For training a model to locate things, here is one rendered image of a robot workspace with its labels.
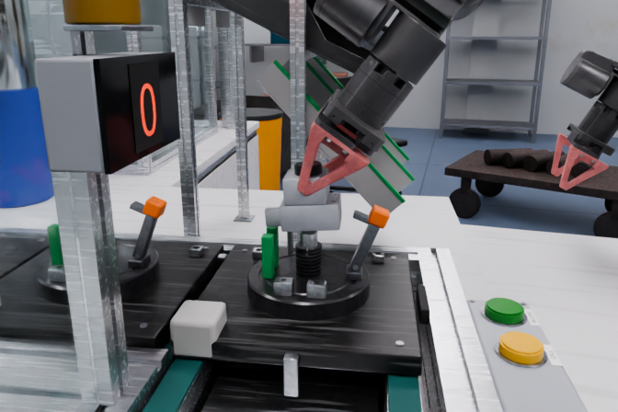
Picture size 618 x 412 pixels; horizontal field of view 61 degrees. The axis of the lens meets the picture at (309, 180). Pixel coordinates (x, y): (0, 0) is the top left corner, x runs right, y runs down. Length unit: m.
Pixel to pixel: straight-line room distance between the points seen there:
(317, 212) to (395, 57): 0.18
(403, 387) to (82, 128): 0.35
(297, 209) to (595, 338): 0.46
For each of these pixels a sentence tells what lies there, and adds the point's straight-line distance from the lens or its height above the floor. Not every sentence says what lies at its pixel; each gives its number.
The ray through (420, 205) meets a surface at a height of 0.86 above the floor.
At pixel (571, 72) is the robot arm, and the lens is 1.03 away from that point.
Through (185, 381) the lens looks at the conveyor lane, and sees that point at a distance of 0.53.
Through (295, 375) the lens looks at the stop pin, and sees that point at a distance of 0.52.
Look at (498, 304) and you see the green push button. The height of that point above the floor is 0.97.
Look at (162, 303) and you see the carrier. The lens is 0.61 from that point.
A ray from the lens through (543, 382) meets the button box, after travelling 0.54.
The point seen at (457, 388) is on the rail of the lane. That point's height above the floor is 0.96.
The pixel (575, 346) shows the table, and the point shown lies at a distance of 0.81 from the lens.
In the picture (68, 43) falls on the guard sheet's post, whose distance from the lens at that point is 0.40.
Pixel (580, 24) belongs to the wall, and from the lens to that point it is 7.46.
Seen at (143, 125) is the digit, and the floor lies 1.19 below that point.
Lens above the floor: 1.25
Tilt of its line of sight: 16 degrees down
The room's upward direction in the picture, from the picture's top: straight up
